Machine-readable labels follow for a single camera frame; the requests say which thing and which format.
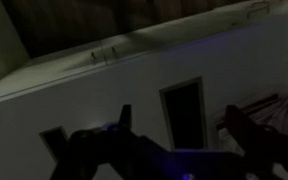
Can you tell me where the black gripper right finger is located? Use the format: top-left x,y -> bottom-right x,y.
224,105 -> 288,180

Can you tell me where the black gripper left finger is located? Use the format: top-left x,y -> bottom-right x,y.
50,104 -> 169,180

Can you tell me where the red striped cloth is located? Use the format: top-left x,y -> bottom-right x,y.
218,92 -> 288,179

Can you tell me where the small black square tag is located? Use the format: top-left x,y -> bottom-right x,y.
39,126 -> 67,162

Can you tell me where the large black square tag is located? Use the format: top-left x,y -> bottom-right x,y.
159,77 -> 207,151

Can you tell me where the white cabinet with handles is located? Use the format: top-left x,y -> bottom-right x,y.
0,0 -> 288,107

